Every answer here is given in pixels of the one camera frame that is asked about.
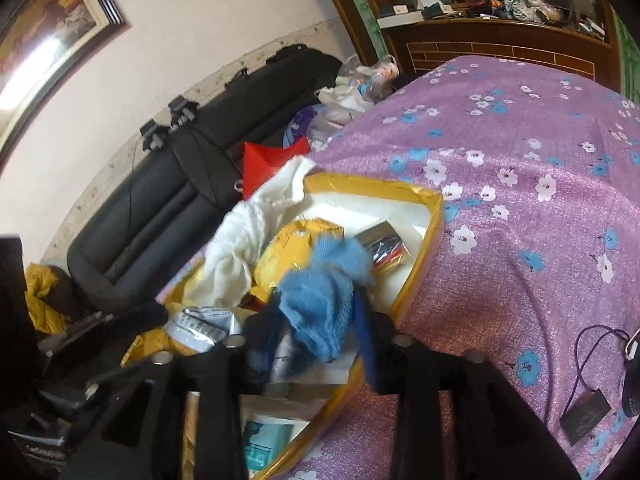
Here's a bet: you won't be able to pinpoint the white blue plastic packet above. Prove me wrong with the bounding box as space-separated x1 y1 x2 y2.
165 307 242 353

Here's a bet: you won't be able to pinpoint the yellow cloth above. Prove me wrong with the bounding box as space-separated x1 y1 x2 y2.
120 327 195 367

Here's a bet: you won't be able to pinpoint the white cloth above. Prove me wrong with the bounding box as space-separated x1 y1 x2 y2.
183 155 316 308

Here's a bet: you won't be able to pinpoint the blue cloth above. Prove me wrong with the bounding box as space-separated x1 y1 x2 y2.
277 235 372 363

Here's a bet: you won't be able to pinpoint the orange yellow packet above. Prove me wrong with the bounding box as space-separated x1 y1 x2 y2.
250 218 344 304

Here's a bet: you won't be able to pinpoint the white desiccant pouch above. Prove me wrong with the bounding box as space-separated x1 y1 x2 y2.
269 328 357 385

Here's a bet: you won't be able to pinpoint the bag of coloured tubing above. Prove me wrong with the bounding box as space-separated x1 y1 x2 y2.
356 221 410 275

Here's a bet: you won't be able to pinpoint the black bag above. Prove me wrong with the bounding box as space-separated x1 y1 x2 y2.
67 44 342 311

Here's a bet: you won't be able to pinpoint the yellow cardboard box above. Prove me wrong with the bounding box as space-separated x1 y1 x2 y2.
119 171 446 480

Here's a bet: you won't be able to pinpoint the purple floral tablecloth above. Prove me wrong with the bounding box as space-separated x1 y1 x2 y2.
317 56 639 479

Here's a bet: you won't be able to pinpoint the red bag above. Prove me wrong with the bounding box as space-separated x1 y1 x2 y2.
242 138 310 200

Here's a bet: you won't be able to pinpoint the framed picture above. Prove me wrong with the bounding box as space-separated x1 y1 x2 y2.
1 0 126 166

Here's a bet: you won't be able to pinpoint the white plastic bags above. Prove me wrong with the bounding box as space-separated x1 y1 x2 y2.
306 54 399 152

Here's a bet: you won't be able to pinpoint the wooden cabinet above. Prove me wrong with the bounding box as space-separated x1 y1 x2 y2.
332 0 620 91

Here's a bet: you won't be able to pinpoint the black tag with cord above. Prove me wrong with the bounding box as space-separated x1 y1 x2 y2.
560 324 630 448

